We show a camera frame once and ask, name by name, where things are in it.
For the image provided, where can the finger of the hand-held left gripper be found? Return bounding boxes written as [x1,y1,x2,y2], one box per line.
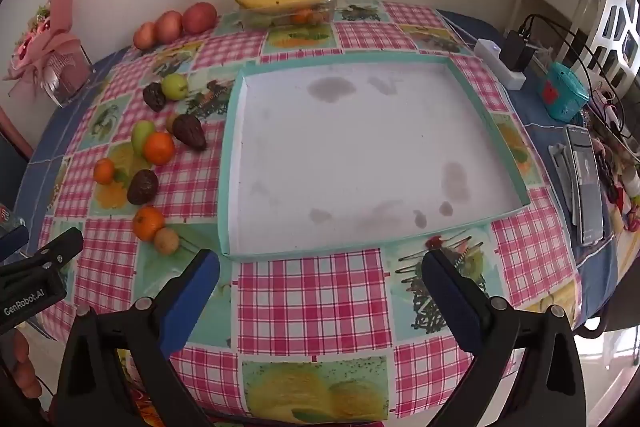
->
[0,224,29,264]
[0,227,84,280]

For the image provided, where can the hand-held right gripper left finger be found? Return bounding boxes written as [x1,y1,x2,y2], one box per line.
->
[55,248,221,427]

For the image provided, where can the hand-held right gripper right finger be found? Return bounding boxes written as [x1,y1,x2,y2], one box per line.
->
[421,248,587,427]

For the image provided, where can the tan round fruit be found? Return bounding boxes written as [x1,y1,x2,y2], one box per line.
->
[153,227,180,256]

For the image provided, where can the dark brown avocado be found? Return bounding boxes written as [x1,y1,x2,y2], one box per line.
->
[126,169,159,206]
[172,113,207,152]

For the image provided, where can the elongated green fruit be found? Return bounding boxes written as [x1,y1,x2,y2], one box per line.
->
[131,120,157,158]

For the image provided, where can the small dark wrinkled fruit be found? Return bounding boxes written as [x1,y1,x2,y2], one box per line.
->
[142,82,168,112]

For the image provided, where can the white tray with teal rim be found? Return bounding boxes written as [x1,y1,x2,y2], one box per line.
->
[217,52,532,263]

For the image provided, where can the round green fruit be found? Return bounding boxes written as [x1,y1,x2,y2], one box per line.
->
[161,73,190,102]

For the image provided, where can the person's left hand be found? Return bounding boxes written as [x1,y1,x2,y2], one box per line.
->
[10,329,46,400]

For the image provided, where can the small orange tangerine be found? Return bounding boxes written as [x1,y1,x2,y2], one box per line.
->
[93,158,116,186]

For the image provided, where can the pink checked fruit-print tablecloth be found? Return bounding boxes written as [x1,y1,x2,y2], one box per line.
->
[37,0,583,423]

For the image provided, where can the clear acrylic box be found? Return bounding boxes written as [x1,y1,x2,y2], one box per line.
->
[40,44,97,108]

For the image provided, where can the silver flat device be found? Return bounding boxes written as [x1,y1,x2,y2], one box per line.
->
[548,142,581,228]

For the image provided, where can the grey remote controls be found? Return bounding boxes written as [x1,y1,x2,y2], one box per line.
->
[565,125,606,248]

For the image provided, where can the pink wrapped flower bouquet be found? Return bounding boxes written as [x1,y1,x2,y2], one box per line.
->
[2,0,83,95]

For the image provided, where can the pile of small trinkets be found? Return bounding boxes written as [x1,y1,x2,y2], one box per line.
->
[590,92,640,233]

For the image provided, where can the small red apple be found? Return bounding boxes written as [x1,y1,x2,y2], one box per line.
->
[132,22,158,51]

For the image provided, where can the teal box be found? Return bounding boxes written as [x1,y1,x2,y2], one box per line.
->
[537,62,590,120]

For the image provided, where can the medium red apple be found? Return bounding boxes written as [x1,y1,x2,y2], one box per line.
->
[154,10,183,44]

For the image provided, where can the white power strip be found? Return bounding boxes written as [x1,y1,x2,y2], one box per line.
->
[472,38,527,89]

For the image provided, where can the black charger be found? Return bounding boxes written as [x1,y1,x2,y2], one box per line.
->
[500,31,537,72]

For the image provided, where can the large red apple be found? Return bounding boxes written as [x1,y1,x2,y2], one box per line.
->
[181,2,218,35]

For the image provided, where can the clear plastic container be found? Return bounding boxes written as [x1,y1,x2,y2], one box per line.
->
[237,0,340,29]

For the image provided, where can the black cable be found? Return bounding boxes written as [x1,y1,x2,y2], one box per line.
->
[520,13,640,142]

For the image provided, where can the white lattice frame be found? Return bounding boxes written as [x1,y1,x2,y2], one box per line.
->
[585,0,640,98]

